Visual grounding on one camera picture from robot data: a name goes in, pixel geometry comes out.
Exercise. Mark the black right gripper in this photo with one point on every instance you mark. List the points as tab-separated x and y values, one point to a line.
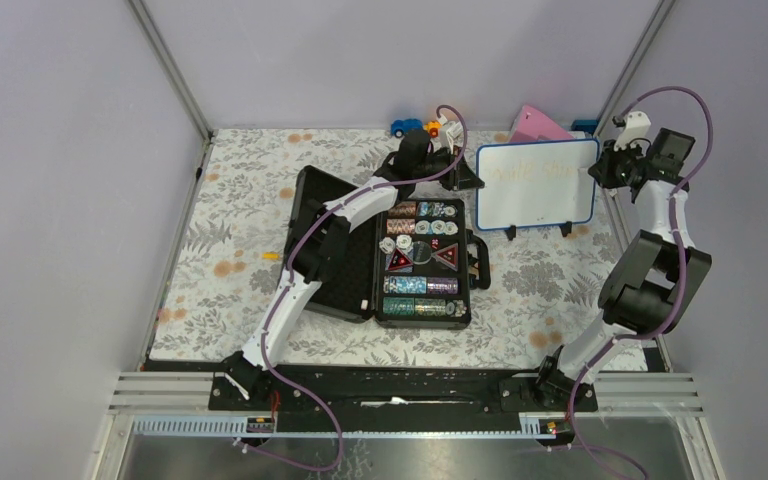
602	169

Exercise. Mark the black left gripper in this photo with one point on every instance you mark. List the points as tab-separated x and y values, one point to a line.
466	179

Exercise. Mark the blue framed whiteboard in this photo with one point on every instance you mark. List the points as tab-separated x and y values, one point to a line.
535	184

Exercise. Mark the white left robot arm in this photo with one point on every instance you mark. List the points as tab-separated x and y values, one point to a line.
319	237

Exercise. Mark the blue block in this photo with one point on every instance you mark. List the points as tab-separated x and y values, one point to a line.
588	126

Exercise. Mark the orange toy car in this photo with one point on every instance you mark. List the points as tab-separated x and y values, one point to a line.
432	128

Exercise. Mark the pink box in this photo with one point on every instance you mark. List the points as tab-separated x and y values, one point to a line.
532	125

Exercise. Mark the clear dealer button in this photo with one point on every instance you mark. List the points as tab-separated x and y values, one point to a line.
422	252

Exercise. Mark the blue toy car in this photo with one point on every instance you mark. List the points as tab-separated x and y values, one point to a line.
400	127

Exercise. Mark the black poker chip case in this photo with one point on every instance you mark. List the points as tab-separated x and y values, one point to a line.
432	296

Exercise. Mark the red triangle all-in marker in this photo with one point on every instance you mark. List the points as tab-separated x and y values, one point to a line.
399	262

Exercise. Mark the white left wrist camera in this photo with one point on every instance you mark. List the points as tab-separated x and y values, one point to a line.
449	132

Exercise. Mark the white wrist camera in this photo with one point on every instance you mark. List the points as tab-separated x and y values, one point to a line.
449	132
633	128

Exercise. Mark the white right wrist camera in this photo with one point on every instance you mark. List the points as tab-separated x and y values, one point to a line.
633	128

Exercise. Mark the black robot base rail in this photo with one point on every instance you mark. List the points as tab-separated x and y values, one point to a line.
317	398

